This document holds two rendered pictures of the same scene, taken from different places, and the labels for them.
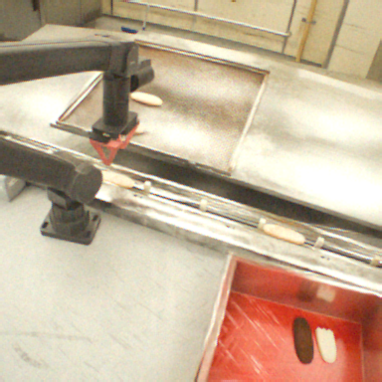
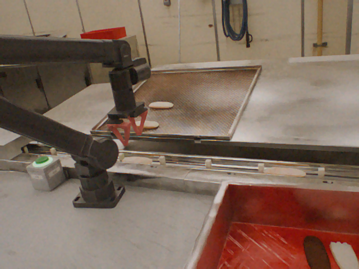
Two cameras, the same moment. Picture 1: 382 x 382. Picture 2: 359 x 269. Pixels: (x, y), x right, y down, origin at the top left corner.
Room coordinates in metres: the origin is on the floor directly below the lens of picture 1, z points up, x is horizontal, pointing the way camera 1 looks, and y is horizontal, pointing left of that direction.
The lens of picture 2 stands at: (-0.14, -0.16, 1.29)
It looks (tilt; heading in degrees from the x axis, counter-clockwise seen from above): 23 degrees down; 14
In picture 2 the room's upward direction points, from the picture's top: 9 degrees counter-clockwise
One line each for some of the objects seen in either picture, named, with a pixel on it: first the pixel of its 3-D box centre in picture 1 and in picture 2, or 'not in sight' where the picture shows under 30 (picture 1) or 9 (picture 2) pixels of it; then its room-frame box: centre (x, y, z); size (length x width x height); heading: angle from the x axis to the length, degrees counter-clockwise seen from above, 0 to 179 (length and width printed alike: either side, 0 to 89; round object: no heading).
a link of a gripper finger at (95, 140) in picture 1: (109, 144); (125, 128); (0.66, 0.18, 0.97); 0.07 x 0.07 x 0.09; 76
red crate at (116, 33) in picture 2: not in sight; (103, 35); (4.19, 1.71, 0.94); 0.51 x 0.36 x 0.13; 81
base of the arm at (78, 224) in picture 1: (69, 213); (96, 185); (0.54, 0.25, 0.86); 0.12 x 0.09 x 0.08; 88
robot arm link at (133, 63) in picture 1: (127, 65); (127, 64); (0.73, 0.17, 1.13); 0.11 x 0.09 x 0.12; 156
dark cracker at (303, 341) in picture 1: (303, 338); (316, 253); (0.34, -0.26, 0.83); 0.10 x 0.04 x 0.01; 2
